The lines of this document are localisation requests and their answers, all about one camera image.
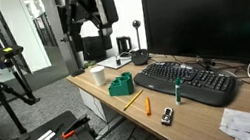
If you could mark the green capped white marker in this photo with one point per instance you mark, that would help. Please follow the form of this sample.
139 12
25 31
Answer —
177 91

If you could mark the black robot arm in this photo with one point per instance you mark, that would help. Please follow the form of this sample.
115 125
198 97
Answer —
102 13

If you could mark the orange marker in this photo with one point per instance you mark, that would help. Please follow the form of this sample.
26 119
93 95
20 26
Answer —
148 110

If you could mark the green plastic holder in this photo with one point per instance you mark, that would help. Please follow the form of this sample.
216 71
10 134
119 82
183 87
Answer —
122 85

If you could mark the white flat tablet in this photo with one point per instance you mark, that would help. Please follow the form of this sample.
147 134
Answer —
115 62

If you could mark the black webcam on stand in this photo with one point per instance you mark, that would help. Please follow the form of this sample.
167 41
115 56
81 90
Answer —
140 56

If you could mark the yellow pencil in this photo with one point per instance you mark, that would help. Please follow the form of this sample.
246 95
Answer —
133 99

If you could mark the white paper cup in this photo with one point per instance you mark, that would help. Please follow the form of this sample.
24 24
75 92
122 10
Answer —
98 75

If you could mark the black electric kettle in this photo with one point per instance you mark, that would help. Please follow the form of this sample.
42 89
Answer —
124 44

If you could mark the black computer mouse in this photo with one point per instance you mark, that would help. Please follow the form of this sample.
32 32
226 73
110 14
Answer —
78 72

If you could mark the small black white gadget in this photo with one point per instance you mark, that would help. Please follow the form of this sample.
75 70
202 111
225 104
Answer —
167 116

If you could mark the black orange clamp tool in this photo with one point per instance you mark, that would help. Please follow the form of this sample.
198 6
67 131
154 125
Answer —
77 124

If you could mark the black ergonomic keyboard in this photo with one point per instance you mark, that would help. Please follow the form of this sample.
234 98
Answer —
207 87

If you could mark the large black monitor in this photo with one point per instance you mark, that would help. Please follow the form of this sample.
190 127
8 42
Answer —
210 12

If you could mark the white crumpled cloth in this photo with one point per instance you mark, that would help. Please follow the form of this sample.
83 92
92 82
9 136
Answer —
236 124

